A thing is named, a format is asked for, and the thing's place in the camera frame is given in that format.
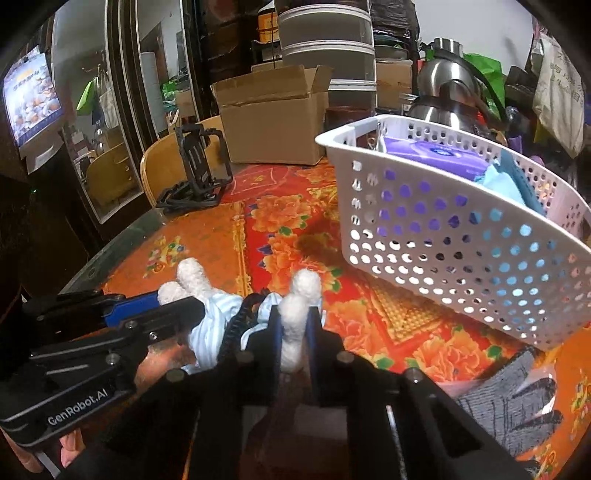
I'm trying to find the green shopping bag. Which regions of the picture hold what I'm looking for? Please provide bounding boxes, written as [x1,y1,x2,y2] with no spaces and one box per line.
[464,53,506,116]

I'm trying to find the white perforated plastic basket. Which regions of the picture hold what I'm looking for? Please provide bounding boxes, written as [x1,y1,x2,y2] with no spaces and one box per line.
[315,114,591,352]

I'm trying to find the wooden chair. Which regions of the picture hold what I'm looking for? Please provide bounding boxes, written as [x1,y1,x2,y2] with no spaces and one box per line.
[140,115,227,208]

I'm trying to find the purple pad package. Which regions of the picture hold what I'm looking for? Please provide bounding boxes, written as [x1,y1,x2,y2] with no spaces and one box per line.
[369,136,502,181]

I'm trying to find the stacked grey storage containers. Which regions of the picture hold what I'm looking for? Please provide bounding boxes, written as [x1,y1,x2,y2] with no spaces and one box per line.
[276,0,376,116]

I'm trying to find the black plastic bag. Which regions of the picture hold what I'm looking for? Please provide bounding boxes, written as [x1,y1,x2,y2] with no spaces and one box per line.
[369,0,419,47]

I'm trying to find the white striped plush toy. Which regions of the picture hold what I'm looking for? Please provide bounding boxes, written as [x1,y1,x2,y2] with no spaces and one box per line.
[158,257,324,374]

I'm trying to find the wall poster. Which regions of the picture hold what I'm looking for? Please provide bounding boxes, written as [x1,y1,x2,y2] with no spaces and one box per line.
[2,51,63,148]

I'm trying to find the black ribbed band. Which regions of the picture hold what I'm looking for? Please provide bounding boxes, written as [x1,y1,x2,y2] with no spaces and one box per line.
[217,291,273,365]

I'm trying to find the grey black knit glove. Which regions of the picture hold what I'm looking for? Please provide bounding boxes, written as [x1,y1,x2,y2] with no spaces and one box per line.
[455,346,564,457]

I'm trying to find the blue wipes package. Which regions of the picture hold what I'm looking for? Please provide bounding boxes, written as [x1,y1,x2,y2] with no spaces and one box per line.
[480,150,548,217]

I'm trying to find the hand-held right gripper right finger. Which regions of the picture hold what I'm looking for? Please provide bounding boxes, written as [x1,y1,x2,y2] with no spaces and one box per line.
[305,305,532,480]

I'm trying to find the white printed tote bag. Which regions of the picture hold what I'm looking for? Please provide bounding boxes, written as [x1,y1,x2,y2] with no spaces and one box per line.
[531,34,587,160]

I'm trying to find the brown cardboard box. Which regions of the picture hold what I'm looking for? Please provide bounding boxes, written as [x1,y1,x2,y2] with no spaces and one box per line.
[376,60,414,109]

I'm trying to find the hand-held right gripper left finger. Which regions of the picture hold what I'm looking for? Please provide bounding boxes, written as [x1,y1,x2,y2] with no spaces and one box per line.
[55,305,282,480]

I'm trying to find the black phone stand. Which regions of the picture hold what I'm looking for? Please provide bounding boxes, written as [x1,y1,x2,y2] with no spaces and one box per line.
[156,124,234,210]

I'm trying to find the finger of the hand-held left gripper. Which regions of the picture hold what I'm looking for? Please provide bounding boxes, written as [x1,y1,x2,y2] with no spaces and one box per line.
[23,290,162,333]
[30,295,206,370]

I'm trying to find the open cardboard box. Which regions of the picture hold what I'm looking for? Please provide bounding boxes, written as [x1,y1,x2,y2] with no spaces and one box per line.
[211,65,334,166]

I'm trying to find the dark mirrored cabinet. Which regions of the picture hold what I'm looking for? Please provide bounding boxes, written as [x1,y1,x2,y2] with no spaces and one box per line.
[0,0,278,259]

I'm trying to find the steel kettle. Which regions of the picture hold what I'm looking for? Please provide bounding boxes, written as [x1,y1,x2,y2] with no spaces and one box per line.
[406,38,509,130]

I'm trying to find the person's left hand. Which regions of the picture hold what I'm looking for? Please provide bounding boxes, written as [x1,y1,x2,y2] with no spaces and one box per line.
[18,429,86,476]

